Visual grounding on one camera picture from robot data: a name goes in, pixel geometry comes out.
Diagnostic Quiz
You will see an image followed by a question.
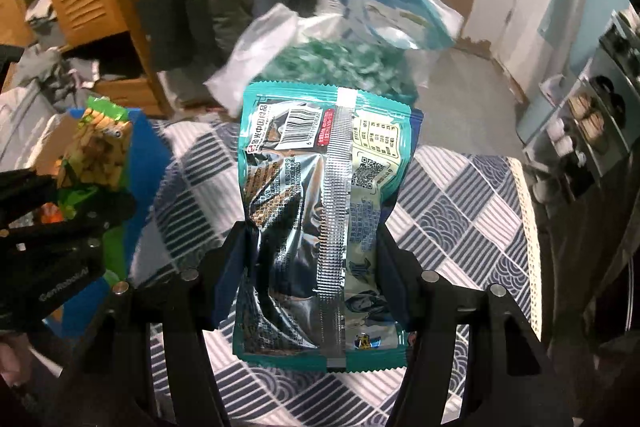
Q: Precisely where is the teal snack pouch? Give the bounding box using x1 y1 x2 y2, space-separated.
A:
233 81 422 373

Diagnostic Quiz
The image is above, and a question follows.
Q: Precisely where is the teal shoe rack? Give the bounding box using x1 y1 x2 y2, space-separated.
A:
523 8 639 206

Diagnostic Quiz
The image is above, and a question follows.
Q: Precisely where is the blue white patterned tablecloth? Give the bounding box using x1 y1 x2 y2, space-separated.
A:
129 116 542 426

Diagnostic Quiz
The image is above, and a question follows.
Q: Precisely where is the teal box with green stuffing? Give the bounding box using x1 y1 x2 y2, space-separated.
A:
255 39 418 106

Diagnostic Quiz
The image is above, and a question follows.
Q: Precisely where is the blue clear plastic bag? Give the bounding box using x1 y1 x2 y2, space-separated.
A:
314 0 463 51

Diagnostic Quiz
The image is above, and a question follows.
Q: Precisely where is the grey tote bag with text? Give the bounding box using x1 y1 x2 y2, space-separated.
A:
0 81 75 173

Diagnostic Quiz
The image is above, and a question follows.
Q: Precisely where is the white plastic bag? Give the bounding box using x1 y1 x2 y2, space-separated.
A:
205 3 333 117

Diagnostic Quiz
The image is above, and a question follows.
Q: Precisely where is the orange red snack bag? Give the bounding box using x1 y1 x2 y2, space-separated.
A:
37 202 65 225

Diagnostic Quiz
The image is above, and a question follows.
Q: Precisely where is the green chips bag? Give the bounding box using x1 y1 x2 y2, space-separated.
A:
58 96 132 274

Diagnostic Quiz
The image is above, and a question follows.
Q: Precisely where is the person's left hand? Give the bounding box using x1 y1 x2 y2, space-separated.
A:
0 330 57 390

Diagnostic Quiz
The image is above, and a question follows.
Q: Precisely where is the pile of grey clothes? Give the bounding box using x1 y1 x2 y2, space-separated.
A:
1 0 98 113

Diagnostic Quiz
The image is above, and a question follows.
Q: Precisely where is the blue cardboard box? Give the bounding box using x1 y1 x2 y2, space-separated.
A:
32 108 171 338

